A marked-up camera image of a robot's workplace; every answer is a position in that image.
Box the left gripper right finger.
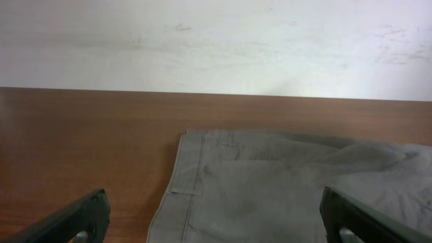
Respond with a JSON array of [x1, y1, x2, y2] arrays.
[[319, 187, 431, 243]]

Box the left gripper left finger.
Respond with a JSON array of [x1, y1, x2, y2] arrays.
[[3, 189, 111, 243]]

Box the grey shorts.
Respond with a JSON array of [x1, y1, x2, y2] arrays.
[[147, 130, 431, 242]]

